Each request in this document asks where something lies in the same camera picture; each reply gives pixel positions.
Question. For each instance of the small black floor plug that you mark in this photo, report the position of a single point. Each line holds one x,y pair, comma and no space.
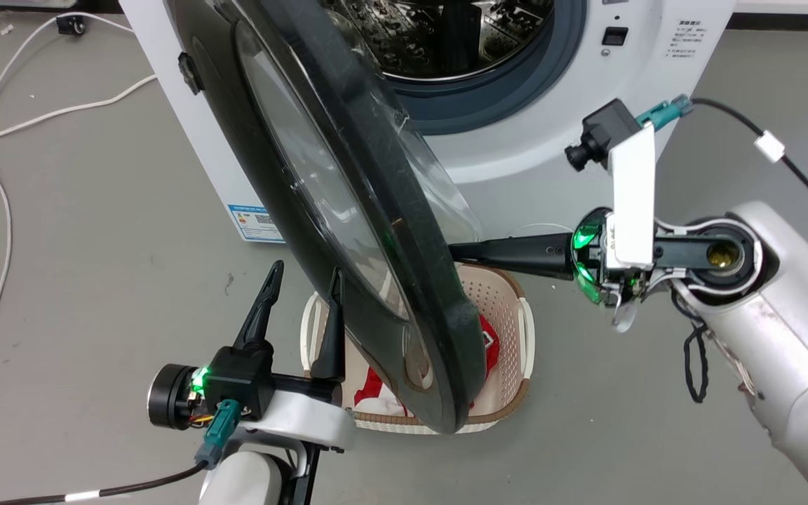
71,24

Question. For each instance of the white front-load washing machine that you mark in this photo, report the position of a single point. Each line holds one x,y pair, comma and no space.
530,140

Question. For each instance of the black wrist camera, white bracket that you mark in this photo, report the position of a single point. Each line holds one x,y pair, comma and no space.
239,379
632,196

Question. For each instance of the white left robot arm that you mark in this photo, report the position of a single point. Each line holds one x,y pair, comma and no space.
243,484

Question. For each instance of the black left wrist camera, white bracket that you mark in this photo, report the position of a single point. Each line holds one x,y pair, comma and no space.
239,379

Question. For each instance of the beige perforated laundry basket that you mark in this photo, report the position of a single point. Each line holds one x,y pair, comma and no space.
499,337

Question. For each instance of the blue white energy label sticker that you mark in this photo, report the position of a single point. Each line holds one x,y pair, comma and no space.
253,223

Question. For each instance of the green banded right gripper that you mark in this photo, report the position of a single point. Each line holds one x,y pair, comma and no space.
590,252

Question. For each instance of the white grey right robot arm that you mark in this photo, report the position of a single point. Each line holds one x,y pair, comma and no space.
776,330

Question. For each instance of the white printed notice sticker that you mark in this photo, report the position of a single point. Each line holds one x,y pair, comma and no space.
684,41

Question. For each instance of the red and white garment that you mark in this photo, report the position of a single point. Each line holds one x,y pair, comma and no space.
379,396

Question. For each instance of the black round glass washer door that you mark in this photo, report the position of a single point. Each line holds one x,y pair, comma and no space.
348,231

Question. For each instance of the black right wrist camera, white bracket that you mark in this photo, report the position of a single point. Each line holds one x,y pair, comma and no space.
632,196

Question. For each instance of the steel washing machine drum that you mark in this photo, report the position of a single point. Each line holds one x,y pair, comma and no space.
418,35

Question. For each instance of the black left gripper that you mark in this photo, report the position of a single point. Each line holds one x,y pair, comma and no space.
169,396

